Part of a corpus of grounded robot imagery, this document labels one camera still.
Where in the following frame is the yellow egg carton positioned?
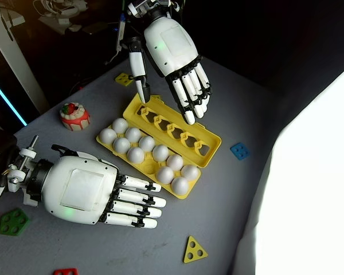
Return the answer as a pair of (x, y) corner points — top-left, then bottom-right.
(96, 91), (222, 200)

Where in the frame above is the white toy egg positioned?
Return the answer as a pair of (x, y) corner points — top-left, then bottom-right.
(155, 166), (175, 185)
(112, 137), (131, 155)
(111, 117), (130, 134)
(127, 147), (146, 164)
(99, 128), (118, 145)
(124, 127), (143, 143)
(166, 154), (185, 172)
(181, 164), (200, 182)
(138, 135), (156, 152)
(152, 144), (170, 162)
(170, 176), (190, 195)

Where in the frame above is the grey table cloth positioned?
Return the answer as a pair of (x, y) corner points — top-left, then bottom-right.
(0, 42), (293, 275)

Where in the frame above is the toy strawberry cake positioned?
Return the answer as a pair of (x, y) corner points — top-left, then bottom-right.
(59, 102), (91, 132)

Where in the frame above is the green pentagon block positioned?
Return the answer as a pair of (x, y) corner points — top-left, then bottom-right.
(0, 208), (31, 237)

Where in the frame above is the cyan light strip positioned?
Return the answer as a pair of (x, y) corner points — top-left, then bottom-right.
(0, 73), (28, 127)

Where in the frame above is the yellow block with holes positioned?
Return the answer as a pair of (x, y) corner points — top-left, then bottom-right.
(115, 72), (135, 87)

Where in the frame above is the yellow triangle block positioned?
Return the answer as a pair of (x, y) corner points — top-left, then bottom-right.
(183, 235), (209, 264)

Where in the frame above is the blue block with holes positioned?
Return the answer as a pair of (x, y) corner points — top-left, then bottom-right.
(229, 142), (251, 161)

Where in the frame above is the white headset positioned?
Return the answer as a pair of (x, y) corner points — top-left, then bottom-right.
(33, 0), (88, 17)

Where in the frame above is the white backdrop sheet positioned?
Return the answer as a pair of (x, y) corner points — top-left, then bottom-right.
(226, 61), (344, 275)

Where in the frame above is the white post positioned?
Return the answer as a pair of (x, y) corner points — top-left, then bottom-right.
(0, 0), (49, 115)

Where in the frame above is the white cable adapter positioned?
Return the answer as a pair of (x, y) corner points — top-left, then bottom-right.
(116, 13), (127, 54)

